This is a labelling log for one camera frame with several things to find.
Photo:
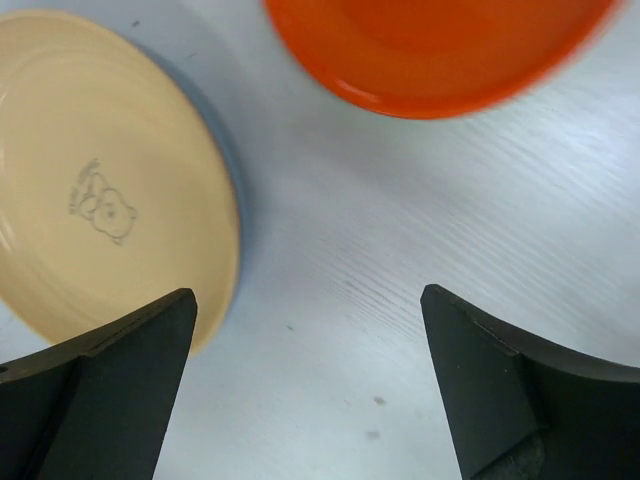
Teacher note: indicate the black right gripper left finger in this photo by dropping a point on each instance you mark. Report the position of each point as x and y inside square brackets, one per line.
[97, 406]

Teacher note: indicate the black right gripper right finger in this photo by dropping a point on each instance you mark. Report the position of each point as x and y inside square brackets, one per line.
[522, 407]

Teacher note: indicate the beige plate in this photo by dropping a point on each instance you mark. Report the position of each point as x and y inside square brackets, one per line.
[114, 191]

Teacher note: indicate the orange plate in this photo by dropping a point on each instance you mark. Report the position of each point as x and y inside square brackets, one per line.
[433, 59]

